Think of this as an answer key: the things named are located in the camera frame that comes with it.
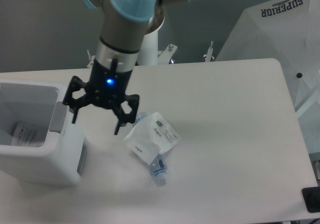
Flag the clear plastic water bottle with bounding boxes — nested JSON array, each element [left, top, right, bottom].
[[133, 112, 167, 186]]

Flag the black device at table edge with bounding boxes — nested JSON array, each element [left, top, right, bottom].
[[302, 187, 320, 213]]

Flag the white plastic pouch bag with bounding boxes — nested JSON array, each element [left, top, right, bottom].
[[124, 112, 182, 165]]

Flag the white packet inside trash can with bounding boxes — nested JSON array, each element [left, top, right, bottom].
[[10, 121, 48, 147]]

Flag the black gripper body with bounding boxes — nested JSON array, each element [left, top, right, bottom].
[[88, 60, 132, 109]]

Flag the white pedestal base frame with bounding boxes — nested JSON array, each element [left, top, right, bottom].
[[87, 41, 215, 68]]

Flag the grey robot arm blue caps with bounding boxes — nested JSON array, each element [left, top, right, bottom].
[[63, 0, 190, 127]]

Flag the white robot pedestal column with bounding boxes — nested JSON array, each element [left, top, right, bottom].
[[135, 6, 165, 66]]

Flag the white trash can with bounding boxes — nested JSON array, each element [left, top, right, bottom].
[[0, 78, 87, 186]]

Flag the white umbrella with lettering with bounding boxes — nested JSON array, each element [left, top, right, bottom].
[[216, 0, 320, 106]]

